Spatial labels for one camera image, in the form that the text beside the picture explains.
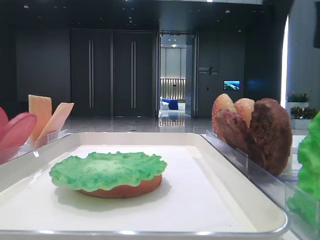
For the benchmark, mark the brown meat patty rear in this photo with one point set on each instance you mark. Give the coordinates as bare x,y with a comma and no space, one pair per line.
233,129

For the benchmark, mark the bun slice rack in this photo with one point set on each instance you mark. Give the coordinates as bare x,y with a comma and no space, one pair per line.
222,101
245,107

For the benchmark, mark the red tomato slice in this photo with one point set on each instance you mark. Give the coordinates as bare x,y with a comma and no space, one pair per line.
17,130
3,123

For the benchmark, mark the brown meat patty front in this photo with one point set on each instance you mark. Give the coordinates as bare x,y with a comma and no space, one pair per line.
270,136

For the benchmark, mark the orange cheese slice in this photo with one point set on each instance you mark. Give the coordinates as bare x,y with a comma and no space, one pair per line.
41,106
57,120

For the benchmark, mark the green lettuce leaf in rack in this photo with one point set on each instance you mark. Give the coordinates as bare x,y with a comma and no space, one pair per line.
308,170

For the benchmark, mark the clear acrylic rack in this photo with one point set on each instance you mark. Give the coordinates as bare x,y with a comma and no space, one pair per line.
9,154
279,188

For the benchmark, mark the right bun slice far rack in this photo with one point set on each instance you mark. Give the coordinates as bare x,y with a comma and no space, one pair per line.
245,107

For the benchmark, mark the green lettuce leaf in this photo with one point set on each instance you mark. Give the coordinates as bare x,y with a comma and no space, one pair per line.
308,170
106,170

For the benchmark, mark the left red tomato slice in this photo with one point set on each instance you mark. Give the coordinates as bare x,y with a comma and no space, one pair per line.
3,123

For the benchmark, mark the clear acrylic rack right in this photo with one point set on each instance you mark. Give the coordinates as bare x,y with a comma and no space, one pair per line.
279,188

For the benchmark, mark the left orange cheese slice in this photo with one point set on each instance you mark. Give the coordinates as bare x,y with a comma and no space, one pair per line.
41,106

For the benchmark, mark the round bread slice on tray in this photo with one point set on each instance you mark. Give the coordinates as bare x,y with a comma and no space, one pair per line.
126,191

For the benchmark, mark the white rectangular metal tray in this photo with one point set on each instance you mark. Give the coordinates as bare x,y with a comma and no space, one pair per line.
202,195

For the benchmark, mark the white planter with flowers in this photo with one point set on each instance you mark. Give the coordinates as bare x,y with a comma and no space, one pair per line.
301,114

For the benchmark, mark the right orange cheese slice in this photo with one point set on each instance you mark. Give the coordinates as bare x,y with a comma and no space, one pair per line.
57,120

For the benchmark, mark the left bun slice far rack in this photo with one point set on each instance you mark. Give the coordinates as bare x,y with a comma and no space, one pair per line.
222,101

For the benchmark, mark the brown meat patty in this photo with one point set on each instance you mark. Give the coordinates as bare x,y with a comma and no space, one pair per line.
233,129
270,136

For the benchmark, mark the right red tomato slice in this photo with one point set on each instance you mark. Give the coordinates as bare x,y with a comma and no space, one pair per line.
17,130

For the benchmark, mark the small wall display screen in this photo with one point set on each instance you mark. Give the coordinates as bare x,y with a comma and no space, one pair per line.
231,85

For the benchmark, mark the clear acrylic rack left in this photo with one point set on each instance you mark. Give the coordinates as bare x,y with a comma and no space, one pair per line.
9,154

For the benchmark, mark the blue sofa in corridor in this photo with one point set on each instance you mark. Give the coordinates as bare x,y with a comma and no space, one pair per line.
172,103

